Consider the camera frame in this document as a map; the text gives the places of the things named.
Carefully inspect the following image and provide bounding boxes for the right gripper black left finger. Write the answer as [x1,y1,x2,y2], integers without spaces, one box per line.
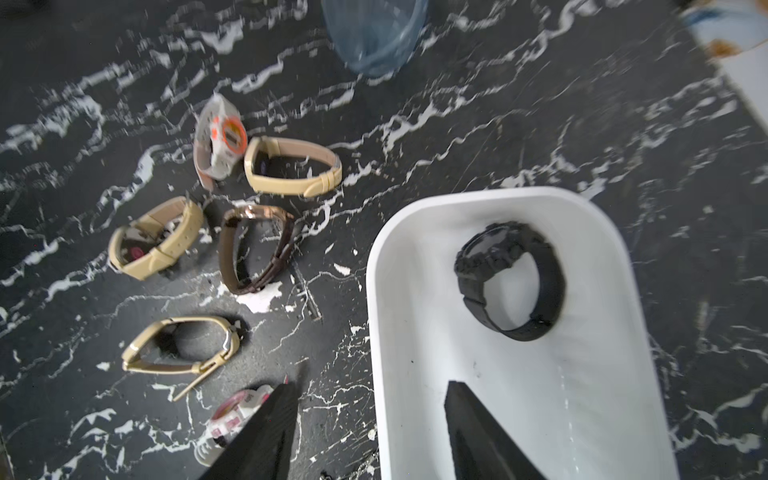
[197,381,301,480]

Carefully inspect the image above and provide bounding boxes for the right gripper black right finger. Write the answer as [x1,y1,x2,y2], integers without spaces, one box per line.
[444,381,544,480]

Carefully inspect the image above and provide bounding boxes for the black rubber sports watch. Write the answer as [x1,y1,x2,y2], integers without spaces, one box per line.
[454,221,567,342]

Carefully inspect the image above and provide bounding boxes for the brown leather rose-gold watch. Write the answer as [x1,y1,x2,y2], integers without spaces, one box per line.
[218,204,297,295]

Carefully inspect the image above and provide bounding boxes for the pink white kids watch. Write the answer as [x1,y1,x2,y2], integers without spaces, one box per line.
[193,376,290,468]

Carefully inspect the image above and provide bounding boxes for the white storage box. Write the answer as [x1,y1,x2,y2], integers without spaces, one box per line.
[366,187,678,479]

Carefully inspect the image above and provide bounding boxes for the beige watch pink face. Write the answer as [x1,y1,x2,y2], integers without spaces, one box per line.
[108,196,205,281]

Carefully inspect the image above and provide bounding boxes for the blue spray bottle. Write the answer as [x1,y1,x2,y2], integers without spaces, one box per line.
[321,0,429,77]

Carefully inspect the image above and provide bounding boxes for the beige slim strap watch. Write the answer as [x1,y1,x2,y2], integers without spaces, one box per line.
[121,316,240,402]

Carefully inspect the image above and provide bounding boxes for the beige strap watch upper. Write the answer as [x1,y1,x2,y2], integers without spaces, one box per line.
[244,136,343,198]

